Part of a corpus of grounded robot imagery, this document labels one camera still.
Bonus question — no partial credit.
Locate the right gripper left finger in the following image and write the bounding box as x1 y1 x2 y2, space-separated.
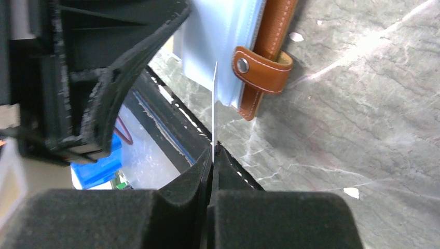
1 148 212 248

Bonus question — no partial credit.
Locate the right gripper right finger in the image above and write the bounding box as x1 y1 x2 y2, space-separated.
208 146 363 248

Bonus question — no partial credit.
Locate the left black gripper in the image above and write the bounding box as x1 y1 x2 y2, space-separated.
1 1 191 165

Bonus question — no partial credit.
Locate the brown leather card holder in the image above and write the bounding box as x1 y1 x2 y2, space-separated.
173 1 297 121

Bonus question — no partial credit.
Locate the silver VIP card in basket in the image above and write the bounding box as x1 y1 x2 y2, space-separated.
211 62 218 165

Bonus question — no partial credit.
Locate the blue plastic bin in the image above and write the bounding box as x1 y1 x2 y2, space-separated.
71 133 122 189

